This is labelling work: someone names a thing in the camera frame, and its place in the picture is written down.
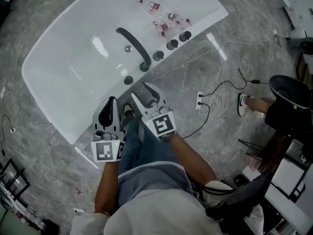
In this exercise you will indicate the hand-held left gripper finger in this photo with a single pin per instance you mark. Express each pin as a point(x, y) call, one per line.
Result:
point(96, 116)
point(116, 114)

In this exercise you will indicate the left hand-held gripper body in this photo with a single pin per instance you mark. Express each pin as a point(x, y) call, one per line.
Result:
point(105, 151)

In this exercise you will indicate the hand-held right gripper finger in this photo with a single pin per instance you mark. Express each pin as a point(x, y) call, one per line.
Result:
point(157, 93)
point(140, 104)

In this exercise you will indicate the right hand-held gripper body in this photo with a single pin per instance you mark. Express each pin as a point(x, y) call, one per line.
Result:
point(162, 125)

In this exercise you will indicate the white bathtub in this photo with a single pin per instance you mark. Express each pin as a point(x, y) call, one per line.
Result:
point(73, 57)

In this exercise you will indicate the person's left forearm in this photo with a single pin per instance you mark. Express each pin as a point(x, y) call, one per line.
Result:
point(107, 187)

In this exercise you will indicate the person's right forearm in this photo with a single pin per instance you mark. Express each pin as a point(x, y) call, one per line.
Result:
point(190, 160)

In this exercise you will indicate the chrome bathtub drain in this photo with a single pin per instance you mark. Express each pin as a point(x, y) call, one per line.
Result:
point(128, 48)

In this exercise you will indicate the person's black white shoe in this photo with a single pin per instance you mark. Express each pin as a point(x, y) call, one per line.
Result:
point(128, 110)

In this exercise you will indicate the black round tap knob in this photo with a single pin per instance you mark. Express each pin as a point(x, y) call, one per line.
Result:
point(172, 44)
point(158, 55)
point(128, 80)

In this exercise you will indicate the person's blue jeans legs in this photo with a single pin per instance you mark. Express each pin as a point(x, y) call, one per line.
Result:
point(139, 146)

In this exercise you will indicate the white power strip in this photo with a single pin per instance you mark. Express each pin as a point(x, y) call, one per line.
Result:
point(199, 100)

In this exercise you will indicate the black curved tub spout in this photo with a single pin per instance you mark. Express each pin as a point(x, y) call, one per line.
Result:
point(137, 46)

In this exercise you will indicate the red label plastic bottle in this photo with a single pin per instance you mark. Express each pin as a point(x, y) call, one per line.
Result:
point(165, 26)
point(152, 6)
point(172, 16)

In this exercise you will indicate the person's white shirt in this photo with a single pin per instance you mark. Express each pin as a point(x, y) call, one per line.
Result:
point(156, 217)

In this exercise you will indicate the black metal rack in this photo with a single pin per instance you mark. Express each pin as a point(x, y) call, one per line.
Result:
point(14, 180)

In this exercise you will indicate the black office chair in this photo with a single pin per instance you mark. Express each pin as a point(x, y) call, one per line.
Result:
point(242, 197)

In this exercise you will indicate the black curved shell seat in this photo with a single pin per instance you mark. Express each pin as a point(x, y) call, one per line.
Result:
point(291, 89)

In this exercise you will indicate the white desk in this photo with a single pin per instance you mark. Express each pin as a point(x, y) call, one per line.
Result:
point(288, 177)

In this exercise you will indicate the green grey floor device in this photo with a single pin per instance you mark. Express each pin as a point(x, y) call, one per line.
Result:
point(300, 39)

